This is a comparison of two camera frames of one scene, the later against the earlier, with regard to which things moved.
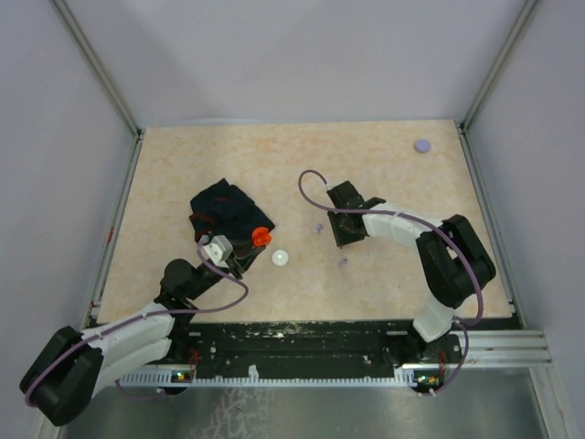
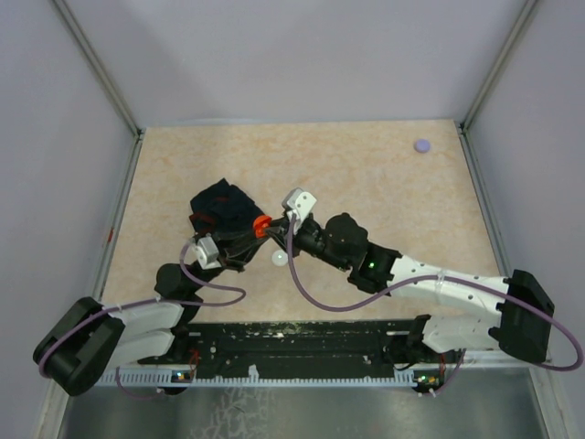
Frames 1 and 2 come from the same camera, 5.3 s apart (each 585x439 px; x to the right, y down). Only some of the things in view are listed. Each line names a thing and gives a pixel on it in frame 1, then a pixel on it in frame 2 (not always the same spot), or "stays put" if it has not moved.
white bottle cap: (280, 258) stays put
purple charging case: (422, 145) stays put
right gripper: (342, 238) → (279, 229)
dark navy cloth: (224, 209) stays put
